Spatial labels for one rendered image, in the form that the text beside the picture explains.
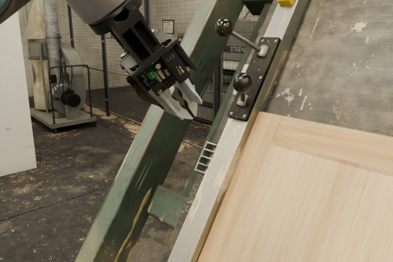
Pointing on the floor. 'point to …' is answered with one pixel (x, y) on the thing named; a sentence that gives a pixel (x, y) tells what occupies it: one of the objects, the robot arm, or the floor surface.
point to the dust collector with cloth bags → (55, 75)
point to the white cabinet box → (14, 103)
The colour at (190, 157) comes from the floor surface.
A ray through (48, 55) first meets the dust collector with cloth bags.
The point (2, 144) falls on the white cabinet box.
